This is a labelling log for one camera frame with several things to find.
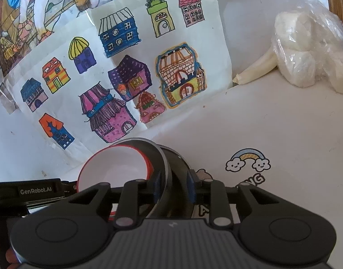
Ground stainless steel bowl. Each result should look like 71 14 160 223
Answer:
111 137 171 219

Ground pale rolled paper tube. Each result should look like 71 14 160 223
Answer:
233 48 279 85

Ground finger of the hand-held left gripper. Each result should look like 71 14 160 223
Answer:
62 181 79 199

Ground coloured figures drawing sheet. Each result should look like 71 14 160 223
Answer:
0 0 194 115

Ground large stainless steel plate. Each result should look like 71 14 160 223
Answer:
157 145 195 219

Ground coloured houses drawing sheet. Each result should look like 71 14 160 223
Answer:
13 0 233 153

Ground clear bag of white buns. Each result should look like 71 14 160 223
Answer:
271 0 343 94

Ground white cartoon printed tablecloth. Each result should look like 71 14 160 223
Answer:
110 70 343 269

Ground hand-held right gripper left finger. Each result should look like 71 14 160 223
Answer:
58 171 163 228

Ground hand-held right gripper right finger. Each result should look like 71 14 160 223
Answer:
187 169 287 228

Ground white red-rimmed ceramic bowl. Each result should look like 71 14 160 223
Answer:
77 144 154 194
143 155 156 176

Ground person's left hand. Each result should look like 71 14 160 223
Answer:
0 235 19 268

